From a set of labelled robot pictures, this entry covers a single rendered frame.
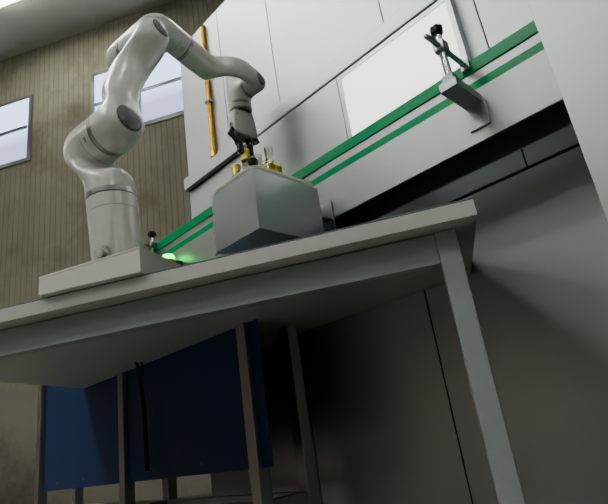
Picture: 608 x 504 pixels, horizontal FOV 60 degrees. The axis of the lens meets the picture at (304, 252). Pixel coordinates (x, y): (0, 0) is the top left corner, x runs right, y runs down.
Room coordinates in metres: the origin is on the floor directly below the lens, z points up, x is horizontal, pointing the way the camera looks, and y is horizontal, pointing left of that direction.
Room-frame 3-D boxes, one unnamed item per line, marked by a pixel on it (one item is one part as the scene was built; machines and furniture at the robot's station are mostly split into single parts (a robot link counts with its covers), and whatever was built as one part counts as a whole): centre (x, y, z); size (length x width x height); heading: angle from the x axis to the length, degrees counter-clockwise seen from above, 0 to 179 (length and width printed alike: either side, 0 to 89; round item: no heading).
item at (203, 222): (2.00, 0.76, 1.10); 1.75 x 0.01 x 0.08; 47
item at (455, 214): (1.80, 0.29, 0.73); 1.58 x 1.52 x 0.04; 77
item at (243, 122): (1.61, 0.15, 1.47); 0.10 x 0.07 x 0.11; 136
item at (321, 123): (1.48, -0.19, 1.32); 0.90 x 0.03 x 0.34; 47
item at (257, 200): (1.25, 0.06, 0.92); 0.27 x 0.17 x 0.15; 137
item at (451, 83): (0.95, -0.37, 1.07); 0.17 x 0.05 x 0.23; 137
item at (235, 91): (1.61, 0.15, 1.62); 0.09 x 0.08 x 0.13; 56
